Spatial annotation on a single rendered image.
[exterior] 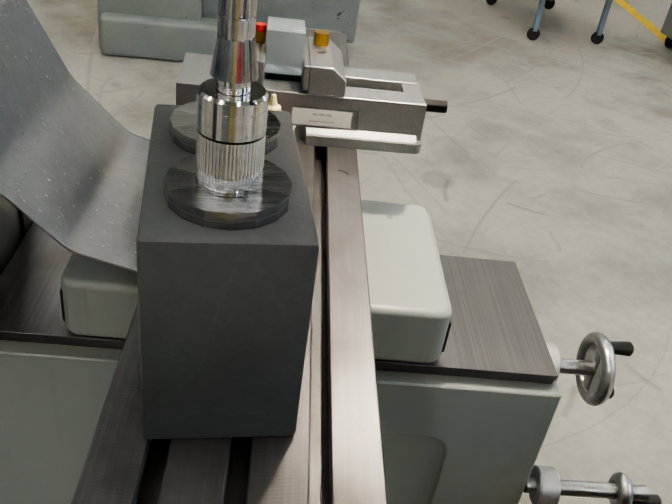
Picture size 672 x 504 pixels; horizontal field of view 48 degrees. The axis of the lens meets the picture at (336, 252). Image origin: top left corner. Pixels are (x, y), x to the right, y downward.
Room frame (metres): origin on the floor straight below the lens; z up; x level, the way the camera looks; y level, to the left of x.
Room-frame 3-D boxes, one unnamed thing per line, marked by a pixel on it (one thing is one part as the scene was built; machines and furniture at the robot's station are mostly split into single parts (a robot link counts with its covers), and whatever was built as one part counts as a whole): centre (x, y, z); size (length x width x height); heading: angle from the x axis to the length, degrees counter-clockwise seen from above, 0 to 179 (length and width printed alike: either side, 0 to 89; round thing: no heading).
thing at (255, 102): (0.46, 0.08, 1.19); 0.05 x 0.05 x 0.01
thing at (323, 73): (1.03, 0.06, 1.02); 0.12 x 0.06 x 0.04; 8
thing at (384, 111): (1.02, 0.08, 0.98); 0.35 x 0.15 x 0.11; 98
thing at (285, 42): (1.02, 0.11, 1.04); 0.06 x 0.05 x 0.06; 8
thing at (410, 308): (0.87, 0.10, 0.79); 0.50 x 0.35 x 0.12; 96
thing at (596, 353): (0.92, -0.40, 0.63); 0.16 x 0.12 x 0.12; 96
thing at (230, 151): (0.46, 0.08, 1.16); 0.05 x 0.05 x 0.06
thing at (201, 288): (0.51, 0.09, 1.03); 0.22 x 0.12 x 0.20; 13
